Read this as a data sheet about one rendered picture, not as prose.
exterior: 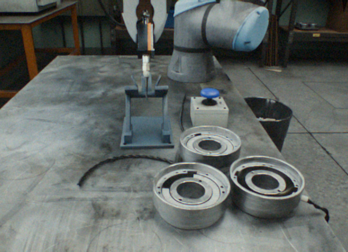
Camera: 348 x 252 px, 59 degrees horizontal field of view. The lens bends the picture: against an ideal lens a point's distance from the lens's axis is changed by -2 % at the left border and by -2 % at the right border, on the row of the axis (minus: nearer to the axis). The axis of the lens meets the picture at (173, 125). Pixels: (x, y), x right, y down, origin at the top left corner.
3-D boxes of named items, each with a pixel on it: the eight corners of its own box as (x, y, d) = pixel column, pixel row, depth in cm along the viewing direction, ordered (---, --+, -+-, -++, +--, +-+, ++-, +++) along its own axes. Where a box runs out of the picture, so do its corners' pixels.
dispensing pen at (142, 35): (137, 100, 51) (136, 4, 53) (138, 106, 55) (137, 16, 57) (151, 100, 51) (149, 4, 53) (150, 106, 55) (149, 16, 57)
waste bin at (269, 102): (287, 189, 177) (303, 121, 158) (229, 190, 175) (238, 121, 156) (268, 156, 207) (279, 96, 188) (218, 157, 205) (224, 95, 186)
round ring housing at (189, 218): (229, 237, 39) (233, 212, 38) (147, 230, 40) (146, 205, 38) (225, 186, 49) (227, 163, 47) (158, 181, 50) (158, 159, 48)
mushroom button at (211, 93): (219, 115, 66) (221, 93, 64) (200, 115, 66) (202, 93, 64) (216, 107, 70) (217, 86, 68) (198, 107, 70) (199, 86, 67)
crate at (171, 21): (199, 24, 411) (200, 7, 402) (202, 29, 378) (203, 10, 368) (160, 23, 411) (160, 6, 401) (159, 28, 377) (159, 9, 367)
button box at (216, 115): (227, 129, 66) (229, 107, 64) (193, 129, 66) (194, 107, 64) (220, 113, 73) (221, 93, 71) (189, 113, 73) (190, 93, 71)
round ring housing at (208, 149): (251, 167, 54) (254, 147, 52) (197, 183, 49) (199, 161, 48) (217, 140, 62) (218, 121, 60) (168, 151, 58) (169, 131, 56)
